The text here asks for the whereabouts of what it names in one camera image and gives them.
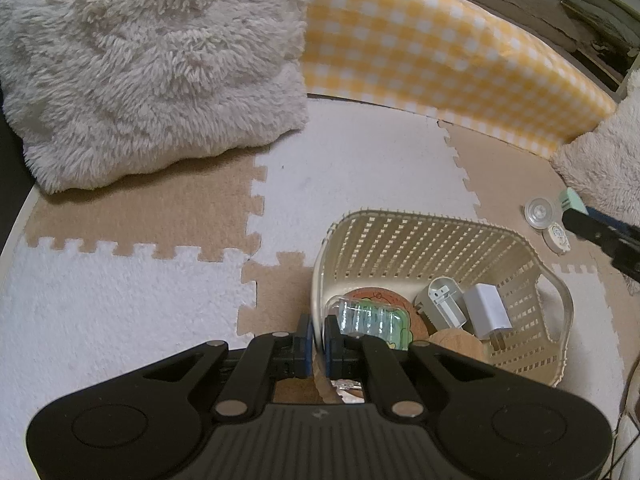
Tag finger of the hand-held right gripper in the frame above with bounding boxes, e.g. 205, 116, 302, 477
584, 205, 640, 243
561, 207, 640, 296

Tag grey plastic case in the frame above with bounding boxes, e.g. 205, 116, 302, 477
414, 276, 471, 333

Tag round white patterned tin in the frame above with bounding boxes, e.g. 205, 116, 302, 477
545, 222, 572, 256

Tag large fluffy cream cushion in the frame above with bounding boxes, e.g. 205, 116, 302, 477
0, 0, 311, 195

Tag clear round plastic lid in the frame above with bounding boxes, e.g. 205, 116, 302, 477
524, 196, 561, 231

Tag plain round wooden coaster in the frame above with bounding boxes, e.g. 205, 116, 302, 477
427, 327, 493, 367

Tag mint green small box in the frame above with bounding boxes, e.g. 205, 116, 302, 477
559, 186, 590, 213

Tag stack of framed boards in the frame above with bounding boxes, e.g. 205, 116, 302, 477
557, 0, 640, 91

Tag round coaster with green frog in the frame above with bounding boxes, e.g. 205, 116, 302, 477
334, 286, 433, 351

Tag tan foam puzzle mat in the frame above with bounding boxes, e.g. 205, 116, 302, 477
440, 122, 640, 286
22, 152, 268, 263
235, 252, 318, 403

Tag white wall charger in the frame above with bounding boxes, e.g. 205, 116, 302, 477
462, 283, 513, 353

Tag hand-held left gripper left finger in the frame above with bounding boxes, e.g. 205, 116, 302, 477
142, 314, 317, 423

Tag small fluffy cream cushion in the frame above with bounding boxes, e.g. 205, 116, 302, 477
550, 67, 640, 221

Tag black cable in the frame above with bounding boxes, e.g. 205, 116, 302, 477
607, 375, 632, 480

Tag white foam puzzle mat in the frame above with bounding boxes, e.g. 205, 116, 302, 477
550, 260, 632, 411
0, 235, 258, 441
247, 95, 481, 268

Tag cream plastic lattice basket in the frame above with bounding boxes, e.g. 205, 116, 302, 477
311, 207, 575, 406

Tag clear plastic blister pack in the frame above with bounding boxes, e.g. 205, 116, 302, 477
327, 297, 412, 351

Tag yellow gingham padded board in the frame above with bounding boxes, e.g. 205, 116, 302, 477
299, 0, 618, 161

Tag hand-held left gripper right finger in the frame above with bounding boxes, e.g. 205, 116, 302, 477
322, 314, 493, 418

